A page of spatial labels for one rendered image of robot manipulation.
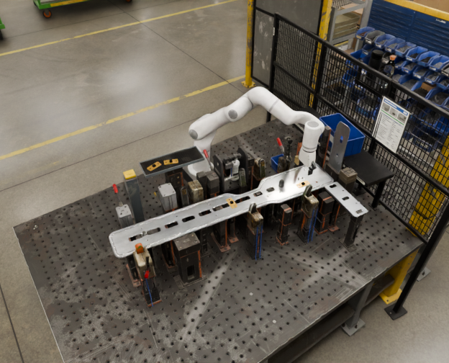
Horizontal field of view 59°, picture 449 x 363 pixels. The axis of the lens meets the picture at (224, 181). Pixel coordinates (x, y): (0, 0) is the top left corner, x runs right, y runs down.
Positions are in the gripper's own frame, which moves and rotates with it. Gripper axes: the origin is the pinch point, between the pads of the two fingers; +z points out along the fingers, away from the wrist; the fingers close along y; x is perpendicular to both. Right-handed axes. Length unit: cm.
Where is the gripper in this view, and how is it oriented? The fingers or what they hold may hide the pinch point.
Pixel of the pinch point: (305, 168)
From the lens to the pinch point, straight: 238.7
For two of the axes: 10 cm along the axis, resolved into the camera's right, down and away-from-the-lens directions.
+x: 9.0, -3.0, 3.2
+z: 0.1, 7.4, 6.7
